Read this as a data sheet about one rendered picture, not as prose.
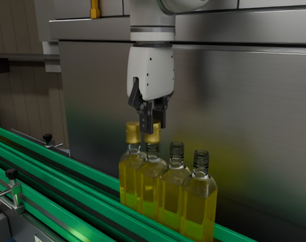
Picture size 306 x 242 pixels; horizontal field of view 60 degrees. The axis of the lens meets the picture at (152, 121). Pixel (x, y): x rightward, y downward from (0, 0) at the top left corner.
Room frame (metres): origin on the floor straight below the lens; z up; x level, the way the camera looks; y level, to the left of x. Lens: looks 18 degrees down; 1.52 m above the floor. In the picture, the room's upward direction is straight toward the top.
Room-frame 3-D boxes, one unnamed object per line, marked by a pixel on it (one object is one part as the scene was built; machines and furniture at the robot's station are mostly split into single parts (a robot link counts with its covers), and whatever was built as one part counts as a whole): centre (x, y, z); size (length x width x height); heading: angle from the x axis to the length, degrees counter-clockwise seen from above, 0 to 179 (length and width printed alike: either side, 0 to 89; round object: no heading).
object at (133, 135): (0.56, 0.04, 1.31); 0.04 x 0.04 x 0.04
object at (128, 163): (0.56, 0.04, 1.16); 0.06 x 0.06 x 0.21; 53
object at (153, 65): (0.53, 0.00, 1.46); 0.10 x 0.07 x 0.11; 142
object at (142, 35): (0.53, 0.00, 1.52); 0.09 x 0.08 x 0.03; 142
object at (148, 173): (0.53, 0.00, 1.16); 0.06 x 0.06 x 0.21; 52
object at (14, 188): (0.61, 0.39, 1.11); 0.07 x 0.04 x 0.13; 142
